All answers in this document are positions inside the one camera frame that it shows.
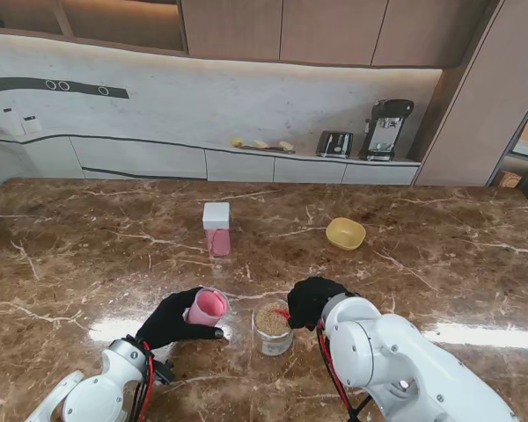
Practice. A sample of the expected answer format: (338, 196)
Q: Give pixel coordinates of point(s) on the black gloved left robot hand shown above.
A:
(167, 323)

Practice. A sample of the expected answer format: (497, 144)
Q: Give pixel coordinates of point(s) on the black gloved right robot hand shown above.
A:
(312, 301)

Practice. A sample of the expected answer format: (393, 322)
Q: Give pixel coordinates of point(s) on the red plastic scoop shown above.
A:
(281, 313)

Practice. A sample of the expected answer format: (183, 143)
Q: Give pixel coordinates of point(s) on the pink plastic measuring cup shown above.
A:
(209, 307)

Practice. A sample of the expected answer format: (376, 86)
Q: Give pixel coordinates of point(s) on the clear grain jar with label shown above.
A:
(270, 340)

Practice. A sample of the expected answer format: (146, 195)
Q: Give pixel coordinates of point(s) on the yellow plastic bowl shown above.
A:
(345, 233)

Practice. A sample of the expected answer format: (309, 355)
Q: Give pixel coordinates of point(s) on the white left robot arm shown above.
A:
(97, 395)

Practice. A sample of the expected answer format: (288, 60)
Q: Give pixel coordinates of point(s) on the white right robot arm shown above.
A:
(378, 347)

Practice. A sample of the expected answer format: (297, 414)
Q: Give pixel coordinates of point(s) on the clear airtight container white lid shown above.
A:
(217, 228)

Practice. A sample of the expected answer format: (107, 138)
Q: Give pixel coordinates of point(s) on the yellow fruit piece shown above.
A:
(285, 147)
(235, 142)
(260, 144)

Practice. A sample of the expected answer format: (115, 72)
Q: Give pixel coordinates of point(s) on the dark serving board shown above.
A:
(268, 150)

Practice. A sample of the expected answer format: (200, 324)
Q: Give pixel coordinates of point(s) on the black silver toaster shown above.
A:
(334, 145)

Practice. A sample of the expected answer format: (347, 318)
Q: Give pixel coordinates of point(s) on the white counter with drawers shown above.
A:
(158, 160)

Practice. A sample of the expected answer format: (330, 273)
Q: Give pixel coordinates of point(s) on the black espresso machine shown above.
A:
(387, 127)

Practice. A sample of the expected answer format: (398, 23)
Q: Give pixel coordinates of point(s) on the orange printed box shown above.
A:
(509, 180)

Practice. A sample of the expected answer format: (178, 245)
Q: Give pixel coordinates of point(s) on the brown tall cabinet panel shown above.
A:
(462, 123)

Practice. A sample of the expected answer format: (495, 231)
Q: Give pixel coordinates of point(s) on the short white bottle black cap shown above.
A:
(31, 125)

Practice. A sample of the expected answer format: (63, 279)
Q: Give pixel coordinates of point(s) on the tall white bottle black cap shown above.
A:
(11, 123)

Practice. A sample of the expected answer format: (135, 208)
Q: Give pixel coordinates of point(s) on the brown wooden wall cabinets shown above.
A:
(325, 31)

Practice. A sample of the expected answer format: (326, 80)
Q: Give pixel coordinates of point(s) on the black wall panel with rings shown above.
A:
(26, 84)

